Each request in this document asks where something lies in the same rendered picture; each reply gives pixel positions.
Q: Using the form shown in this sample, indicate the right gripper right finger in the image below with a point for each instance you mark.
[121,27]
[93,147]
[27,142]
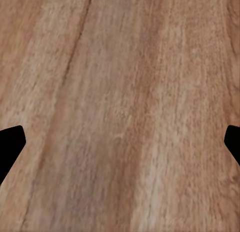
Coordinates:
[232,141]

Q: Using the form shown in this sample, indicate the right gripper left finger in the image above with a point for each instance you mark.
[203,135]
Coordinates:
[12,141]

